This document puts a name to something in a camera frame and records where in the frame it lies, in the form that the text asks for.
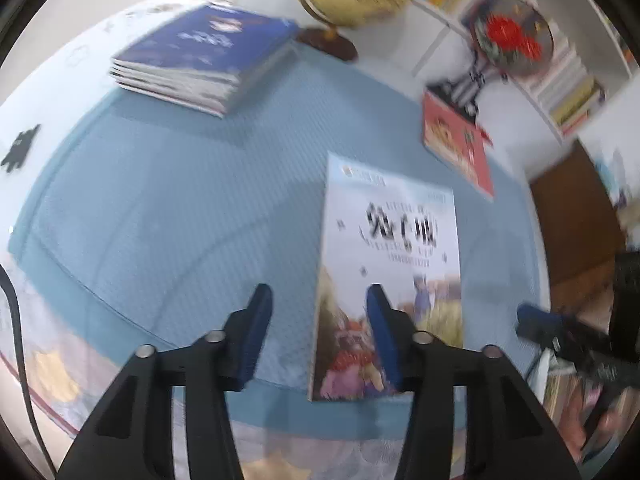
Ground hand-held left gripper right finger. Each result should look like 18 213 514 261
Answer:
366 284 583 480

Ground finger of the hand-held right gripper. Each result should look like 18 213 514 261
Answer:
515 302 581 356

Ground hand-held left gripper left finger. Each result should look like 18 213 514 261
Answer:
57 283 274 480

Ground white and blue illustrated book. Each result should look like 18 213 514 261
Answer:
307 152 463 402

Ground red book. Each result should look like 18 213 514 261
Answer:
421 90 496 201

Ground stack of assorted books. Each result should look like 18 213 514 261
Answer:
109 2 301 118

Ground rows of shelved books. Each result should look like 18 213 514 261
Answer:
410 0 640 136

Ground person's right hand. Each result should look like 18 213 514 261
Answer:
550 385 621 461

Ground brown wooden cabinet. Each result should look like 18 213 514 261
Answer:
527 140 626 321

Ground light blue quilted mat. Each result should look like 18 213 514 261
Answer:
7 45 553 401

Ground round embroidered fan on stand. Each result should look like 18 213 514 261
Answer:
425 0 556 121

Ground white bookcase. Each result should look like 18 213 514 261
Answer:
235 0 640 151

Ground black cable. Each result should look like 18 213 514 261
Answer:
0 265 56 476

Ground black wall stickers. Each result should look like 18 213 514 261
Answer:
0 127 41 171

